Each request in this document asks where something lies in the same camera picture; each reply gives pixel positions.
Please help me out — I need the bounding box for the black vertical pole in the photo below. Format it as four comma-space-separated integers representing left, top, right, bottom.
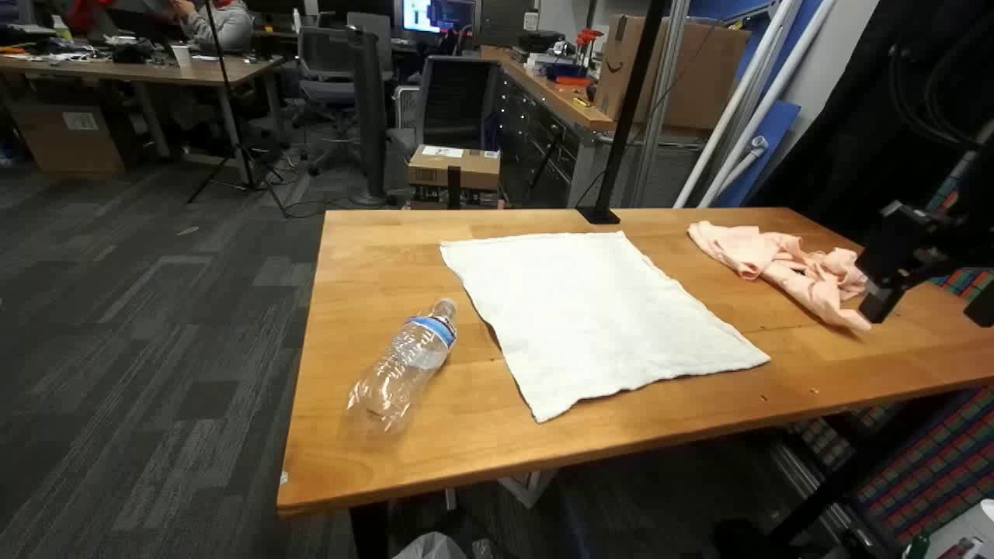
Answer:
578, 0, 671, 222

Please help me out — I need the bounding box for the seated person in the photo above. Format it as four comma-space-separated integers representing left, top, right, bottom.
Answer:
170, 0, 254, 57

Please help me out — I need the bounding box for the black tripod stand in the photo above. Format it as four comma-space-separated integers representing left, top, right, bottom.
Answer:
185, 0, 295, 217

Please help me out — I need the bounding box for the large cardboard box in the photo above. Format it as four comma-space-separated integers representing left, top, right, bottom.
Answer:
595, 9, 752, 132

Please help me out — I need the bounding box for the white towel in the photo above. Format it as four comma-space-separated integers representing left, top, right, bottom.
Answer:
440, 232, 769, 421

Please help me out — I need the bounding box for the clear plastic water bottle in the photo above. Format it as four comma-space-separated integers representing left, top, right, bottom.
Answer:
348, 297, 457, 436

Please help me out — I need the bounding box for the cardboard box under desk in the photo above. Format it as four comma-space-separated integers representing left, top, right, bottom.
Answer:
14, 103, 123, 177

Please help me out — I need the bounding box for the black cabinet with drawers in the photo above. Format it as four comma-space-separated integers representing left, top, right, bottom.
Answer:
485, 46, 707, 211

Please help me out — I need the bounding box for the black office chair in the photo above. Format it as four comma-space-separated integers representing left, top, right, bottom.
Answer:
421, 57, 501, 148

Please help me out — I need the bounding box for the computer monitor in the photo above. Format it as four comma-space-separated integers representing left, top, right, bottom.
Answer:
400, 0, 477, 35

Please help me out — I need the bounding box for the background wooden desk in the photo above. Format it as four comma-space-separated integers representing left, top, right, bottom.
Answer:
0, 57, 282, 184

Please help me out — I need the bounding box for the small wooden stool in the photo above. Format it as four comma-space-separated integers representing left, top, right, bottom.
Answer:
407, 146, 501, 207

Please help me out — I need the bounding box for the pink crumpled cloth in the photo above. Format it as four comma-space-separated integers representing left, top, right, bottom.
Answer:
687, 220, 870, 332

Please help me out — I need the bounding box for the wooden work table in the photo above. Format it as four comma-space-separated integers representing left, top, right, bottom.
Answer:
276, 207, 994, 514

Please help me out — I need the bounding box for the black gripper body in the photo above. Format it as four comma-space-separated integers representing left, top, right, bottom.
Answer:
859, 202, 957, 324

